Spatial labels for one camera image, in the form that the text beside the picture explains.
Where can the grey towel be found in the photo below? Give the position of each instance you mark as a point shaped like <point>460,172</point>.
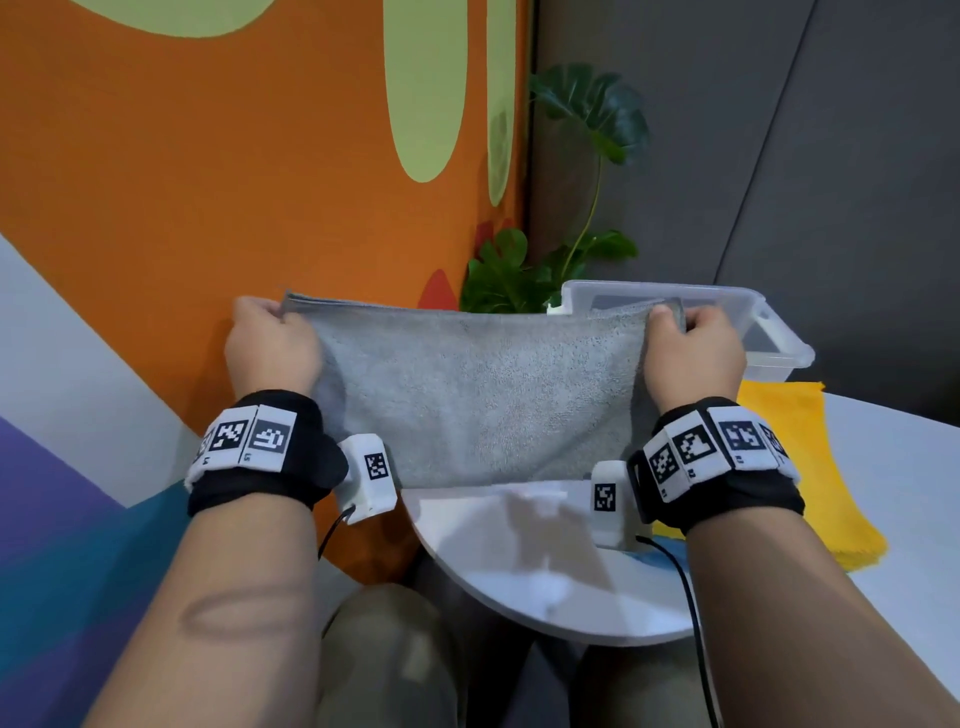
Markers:
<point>480,390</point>

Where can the person's right leg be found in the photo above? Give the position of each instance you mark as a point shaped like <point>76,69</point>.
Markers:
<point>637,690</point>

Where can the person's left forearm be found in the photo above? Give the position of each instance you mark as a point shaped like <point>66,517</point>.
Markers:
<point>225,622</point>

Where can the person's right forearm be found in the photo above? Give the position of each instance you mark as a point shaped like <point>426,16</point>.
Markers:
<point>810,637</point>

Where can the green leafy plant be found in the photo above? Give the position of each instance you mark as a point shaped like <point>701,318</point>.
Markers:
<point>592,105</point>

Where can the person's left leg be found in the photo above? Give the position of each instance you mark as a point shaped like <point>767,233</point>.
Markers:
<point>382,667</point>

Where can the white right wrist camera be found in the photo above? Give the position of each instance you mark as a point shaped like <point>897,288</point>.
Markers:
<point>611,529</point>

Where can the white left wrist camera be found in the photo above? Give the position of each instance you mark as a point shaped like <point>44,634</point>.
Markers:
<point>364,499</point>

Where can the black right wristband with markers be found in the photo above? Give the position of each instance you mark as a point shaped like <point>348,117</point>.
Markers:
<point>750,499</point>

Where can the person's leg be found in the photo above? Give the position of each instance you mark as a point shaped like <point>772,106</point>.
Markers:
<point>382,667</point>
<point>637,690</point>

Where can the black wristband with markers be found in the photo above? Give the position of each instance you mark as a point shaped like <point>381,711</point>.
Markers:
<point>307,472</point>
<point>750,499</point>

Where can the blue towel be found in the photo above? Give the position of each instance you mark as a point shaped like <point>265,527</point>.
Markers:
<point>673,553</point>

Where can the clear plastic storage box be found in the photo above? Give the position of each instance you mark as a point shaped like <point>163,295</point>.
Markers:
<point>772,337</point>

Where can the person's left hand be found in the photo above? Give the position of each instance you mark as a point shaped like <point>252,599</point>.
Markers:
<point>270,352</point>

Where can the black left wristband with markers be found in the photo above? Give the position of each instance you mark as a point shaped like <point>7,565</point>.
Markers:
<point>307,472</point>

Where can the yellow towel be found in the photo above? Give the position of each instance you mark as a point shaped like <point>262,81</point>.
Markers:
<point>817,465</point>

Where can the person's right hand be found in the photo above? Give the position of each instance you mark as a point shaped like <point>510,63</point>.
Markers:
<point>694,364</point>

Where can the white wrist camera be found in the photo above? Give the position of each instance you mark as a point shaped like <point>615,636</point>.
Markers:
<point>364,499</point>
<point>611,529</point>

